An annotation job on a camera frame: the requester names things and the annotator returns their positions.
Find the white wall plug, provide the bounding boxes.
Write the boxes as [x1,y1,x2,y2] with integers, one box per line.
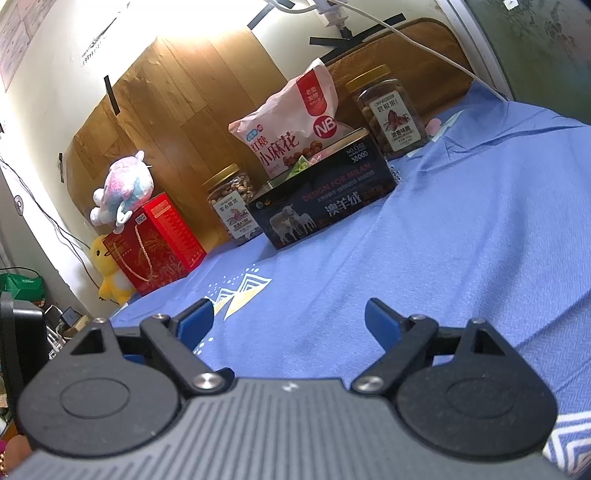
[314,0,350,29]

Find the pink white plush toy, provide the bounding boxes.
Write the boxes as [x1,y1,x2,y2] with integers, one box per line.
[90,150,155,234]

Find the light nut jar yellow lid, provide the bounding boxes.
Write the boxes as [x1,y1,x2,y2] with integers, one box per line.
[202,164,267,246]

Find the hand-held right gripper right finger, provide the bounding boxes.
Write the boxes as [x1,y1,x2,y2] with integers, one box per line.
[351,298,507,397]

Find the pink snack bag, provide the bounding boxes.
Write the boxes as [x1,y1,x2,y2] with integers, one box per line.
[228,58,365,179]

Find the yellow duck plush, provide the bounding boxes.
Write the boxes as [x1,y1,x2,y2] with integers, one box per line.
[90,234,137,305]

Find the green printed snack packet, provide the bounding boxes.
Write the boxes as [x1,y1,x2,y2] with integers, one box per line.
[286,154,311,179]

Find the black printed box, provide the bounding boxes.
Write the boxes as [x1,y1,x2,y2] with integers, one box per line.
[245,127,399,251]

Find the blue printed blanket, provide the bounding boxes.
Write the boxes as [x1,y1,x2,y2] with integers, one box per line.
[108,80,591,478]

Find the green bag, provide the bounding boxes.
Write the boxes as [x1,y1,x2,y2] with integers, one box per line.
[0,272,47,303]

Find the frosted glass window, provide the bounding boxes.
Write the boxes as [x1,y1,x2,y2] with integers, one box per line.
[438,0,591,125]

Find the white wall poster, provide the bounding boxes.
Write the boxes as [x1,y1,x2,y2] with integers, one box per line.
[0,0,49,93]

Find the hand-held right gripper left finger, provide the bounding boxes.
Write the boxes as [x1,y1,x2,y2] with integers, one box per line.
[69,298,228,398]

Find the white cable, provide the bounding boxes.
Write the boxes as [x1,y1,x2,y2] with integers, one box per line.
[272,0,511,101]

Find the dark nut jar yellow lid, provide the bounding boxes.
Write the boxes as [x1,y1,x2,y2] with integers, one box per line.
[345,65,430,161]

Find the wooden board panel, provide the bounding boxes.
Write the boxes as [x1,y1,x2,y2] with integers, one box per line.
[65,25,334,256]

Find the red gift box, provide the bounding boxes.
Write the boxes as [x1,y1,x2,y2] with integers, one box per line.
[102,193,208,296]

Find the black rounded case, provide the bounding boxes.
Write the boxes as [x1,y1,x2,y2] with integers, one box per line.
[0,292,49,384]

